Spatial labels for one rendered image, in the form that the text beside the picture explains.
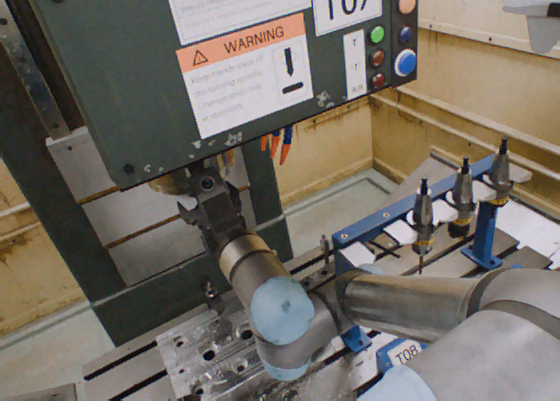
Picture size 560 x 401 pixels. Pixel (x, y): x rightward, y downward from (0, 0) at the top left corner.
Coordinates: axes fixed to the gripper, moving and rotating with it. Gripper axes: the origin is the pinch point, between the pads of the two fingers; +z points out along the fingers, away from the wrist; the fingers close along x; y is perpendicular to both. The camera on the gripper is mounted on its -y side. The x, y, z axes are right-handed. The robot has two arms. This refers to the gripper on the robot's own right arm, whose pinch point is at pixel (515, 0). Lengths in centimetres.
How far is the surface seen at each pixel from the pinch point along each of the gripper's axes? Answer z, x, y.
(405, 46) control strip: 12.8, 0.4, 5.8
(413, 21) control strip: 12.2, 1.5, 2.8
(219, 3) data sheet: 25.4, -21.2, -5.7
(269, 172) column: 70, 37, 62
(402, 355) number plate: 12, -2, 74
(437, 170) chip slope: 29, 87, 84
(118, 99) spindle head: 32.0, -32.5, 0.8
